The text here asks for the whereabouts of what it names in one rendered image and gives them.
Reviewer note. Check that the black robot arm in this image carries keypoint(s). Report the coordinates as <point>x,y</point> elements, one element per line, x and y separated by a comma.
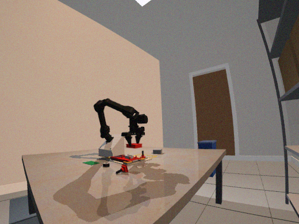
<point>126,111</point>

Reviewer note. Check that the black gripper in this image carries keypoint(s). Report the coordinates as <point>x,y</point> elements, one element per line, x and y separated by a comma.
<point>129,134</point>

